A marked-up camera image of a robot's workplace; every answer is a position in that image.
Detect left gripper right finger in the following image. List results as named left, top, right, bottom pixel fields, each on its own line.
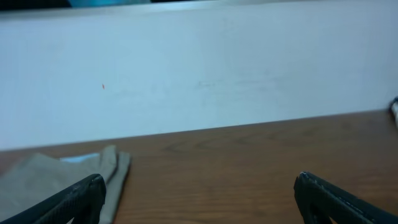
left=294, top=172, right=397, bottom=224

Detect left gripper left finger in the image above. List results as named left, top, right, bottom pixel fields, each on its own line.
left=1, top=174, right=106, bottom=224

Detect khaki shorts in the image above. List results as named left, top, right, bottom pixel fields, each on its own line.
left=1, top=145, right=131, bottom=223

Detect white garment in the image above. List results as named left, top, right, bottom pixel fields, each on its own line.
left=389, top=97, right=398, bottom=126

